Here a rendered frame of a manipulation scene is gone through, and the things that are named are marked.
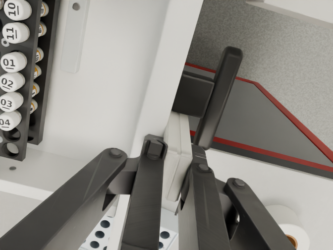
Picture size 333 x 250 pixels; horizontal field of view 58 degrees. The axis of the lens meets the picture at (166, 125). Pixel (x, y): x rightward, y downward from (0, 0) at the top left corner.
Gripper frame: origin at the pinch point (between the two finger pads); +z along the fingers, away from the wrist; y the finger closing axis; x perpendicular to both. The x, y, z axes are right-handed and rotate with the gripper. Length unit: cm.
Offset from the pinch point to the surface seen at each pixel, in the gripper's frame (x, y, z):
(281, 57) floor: 2, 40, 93
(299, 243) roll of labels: -14.7, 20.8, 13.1
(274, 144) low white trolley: -8.1, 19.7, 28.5
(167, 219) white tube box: -17.3, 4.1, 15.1
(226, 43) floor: 1, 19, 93
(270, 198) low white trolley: -11.6, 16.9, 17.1
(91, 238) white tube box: -21.9, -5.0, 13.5
